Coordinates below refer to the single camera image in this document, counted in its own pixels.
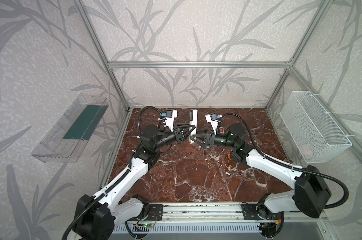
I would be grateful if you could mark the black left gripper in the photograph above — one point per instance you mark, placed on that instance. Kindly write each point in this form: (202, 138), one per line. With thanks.
(179, 135)

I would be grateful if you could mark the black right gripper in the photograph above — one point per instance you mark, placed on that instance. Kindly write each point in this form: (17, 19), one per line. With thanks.
(206, 138)

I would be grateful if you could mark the white remote control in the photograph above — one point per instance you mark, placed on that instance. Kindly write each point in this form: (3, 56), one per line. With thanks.
(193, 121)

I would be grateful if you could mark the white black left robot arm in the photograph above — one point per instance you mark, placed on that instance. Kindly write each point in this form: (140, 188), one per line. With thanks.
(142, 160)

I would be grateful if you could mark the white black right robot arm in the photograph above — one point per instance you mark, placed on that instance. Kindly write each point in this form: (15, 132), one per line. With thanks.
(308, 193)

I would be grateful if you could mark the orange black small tool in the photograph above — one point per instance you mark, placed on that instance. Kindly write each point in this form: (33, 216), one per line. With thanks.
(229, 161)

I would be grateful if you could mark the green circuit board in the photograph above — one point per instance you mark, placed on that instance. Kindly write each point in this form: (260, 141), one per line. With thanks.
(142, 225)

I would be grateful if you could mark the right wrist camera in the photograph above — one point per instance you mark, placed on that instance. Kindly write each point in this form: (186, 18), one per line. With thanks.
(215, 121)

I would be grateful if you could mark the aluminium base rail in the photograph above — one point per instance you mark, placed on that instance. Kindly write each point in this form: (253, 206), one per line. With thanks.
(231, 212)

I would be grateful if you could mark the white wire mesh basket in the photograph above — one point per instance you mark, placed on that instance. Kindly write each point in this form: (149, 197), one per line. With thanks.
(315, 132)

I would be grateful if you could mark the aluminium cage frame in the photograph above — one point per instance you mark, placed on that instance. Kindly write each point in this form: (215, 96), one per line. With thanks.
(244, 54)

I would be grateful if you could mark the clear plastic wall tray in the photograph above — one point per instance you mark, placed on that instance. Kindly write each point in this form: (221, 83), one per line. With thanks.
(67, 139)

